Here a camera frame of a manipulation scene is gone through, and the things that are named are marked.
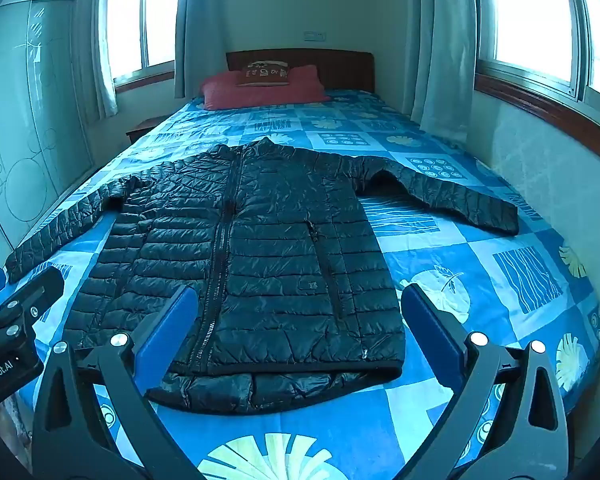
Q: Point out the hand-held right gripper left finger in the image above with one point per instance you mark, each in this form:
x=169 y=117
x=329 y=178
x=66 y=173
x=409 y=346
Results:
x=167 y=325

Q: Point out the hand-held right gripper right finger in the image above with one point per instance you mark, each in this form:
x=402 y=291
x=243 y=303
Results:
x=430 y=320

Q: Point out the black puffer jacket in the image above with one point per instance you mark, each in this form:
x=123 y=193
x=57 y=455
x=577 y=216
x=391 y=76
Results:
x=280 y=240

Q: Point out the pink floral cloth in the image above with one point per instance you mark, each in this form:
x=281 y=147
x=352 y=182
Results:
x=10 y=425

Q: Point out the bed with blue patterned sheet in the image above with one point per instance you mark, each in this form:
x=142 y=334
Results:
x=480 y=270

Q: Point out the white wardrobe with circle pattern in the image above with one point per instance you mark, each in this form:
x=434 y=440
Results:
x=30 y=135

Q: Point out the dark wooden nightstand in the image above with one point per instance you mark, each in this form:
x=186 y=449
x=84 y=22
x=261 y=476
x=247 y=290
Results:
x=142 y=130

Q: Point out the wooden window sill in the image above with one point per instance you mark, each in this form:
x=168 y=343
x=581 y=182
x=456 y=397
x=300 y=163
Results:
x=145 y=81
x=545 y=107

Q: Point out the red pillow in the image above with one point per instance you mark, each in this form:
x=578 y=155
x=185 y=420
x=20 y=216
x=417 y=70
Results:
x=280 y=96

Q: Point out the dark wooden headboard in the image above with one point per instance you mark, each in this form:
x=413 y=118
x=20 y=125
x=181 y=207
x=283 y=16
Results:
x=345 y=70

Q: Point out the brown printed cushion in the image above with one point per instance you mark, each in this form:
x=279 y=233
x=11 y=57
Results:
x=265 y=75

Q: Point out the window with white frame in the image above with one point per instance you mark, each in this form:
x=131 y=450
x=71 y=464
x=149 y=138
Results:
x=150 y=15
x=535 y=15

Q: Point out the white wall plate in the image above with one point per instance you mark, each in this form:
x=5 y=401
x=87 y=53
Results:
x=315 y=36

